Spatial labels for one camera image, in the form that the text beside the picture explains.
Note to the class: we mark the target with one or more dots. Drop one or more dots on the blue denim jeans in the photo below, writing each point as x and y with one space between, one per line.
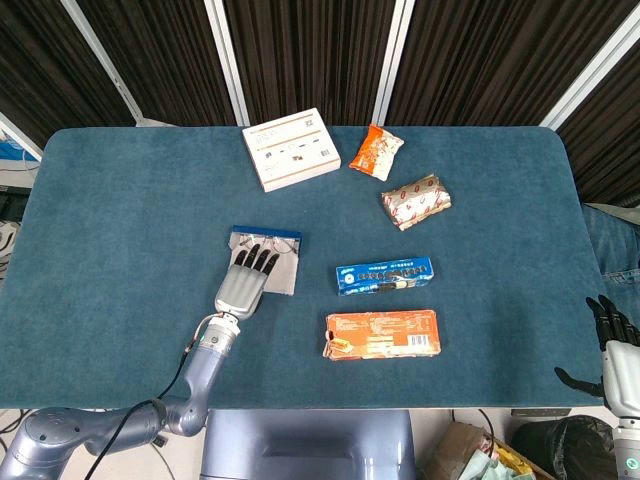
612 250

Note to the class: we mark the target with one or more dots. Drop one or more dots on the blue glasses case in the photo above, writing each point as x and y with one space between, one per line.
285 277

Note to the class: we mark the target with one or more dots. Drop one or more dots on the brown cardboard box with waste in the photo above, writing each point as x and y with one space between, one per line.
460 445

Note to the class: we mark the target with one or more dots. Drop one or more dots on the black trash bag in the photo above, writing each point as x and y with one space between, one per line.
562 447

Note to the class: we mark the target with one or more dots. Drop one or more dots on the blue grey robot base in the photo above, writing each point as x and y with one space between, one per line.
307 450

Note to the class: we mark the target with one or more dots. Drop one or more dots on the black yellow floor connector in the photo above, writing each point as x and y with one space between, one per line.
160 442

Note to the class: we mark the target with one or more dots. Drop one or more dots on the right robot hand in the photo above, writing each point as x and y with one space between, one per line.
624 375

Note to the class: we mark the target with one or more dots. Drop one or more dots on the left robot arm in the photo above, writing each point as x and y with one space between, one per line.
205 365

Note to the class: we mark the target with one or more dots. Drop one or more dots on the orange torn carton box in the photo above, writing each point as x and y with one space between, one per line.
382 335

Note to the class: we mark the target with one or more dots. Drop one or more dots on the grey power strip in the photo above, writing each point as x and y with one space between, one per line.
541 412

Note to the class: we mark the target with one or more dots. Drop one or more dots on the eyeglasses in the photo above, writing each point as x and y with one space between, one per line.
287 245

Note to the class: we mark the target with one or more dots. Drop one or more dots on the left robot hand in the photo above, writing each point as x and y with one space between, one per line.
240 292

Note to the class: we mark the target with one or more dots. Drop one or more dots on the silver packet with red rings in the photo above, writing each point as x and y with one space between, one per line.
417 200

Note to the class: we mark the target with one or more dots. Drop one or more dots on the blue white carton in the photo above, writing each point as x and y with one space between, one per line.
15 152

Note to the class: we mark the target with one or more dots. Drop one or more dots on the white flat product box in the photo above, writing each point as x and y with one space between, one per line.
292 150

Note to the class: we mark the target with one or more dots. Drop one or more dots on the orange white snack packet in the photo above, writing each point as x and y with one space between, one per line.
376 152

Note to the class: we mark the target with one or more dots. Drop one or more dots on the blue cookie pack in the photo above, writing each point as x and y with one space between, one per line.
385 276

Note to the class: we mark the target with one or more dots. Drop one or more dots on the aluminium frame post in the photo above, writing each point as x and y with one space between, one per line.
590 70
392 60
20 135
102 62
227 60

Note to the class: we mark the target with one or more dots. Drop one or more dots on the teal table cloth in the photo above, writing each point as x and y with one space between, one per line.
150 200

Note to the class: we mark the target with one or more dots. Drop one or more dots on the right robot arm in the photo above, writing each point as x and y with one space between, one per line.
628 450

